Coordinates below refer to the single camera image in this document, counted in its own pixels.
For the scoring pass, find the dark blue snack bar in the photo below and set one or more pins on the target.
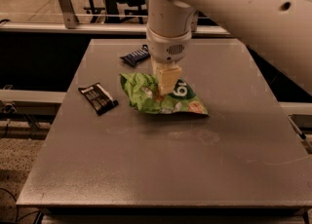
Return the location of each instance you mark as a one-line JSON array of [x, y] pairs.
[[135, 57]]

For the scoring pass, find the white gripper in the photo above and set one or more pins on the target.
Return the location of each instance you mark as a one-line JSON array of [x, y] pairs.
[[166, 50]]

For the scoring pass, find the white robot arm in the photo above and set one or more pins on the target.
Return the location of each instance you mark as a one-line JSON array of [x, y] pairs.
[[278, 30]]

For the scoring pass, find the left metal bracket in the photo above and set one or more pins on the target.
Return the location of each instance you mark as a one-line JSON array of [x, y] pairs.
[[69, 17]]

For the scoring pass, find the black rxbar chocolate bar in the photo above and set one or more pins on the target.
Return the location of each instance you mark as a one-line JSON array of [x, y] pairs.
[[101, 100]]

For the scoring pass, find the metal rail behind table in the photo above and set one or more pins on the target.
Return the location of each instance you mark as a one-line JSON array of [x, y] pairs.
[[103, 29]]

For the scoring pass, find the green rice chip bag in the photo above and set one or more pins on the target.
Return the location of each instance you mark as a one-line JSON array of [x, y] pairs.
[[142, 91]]

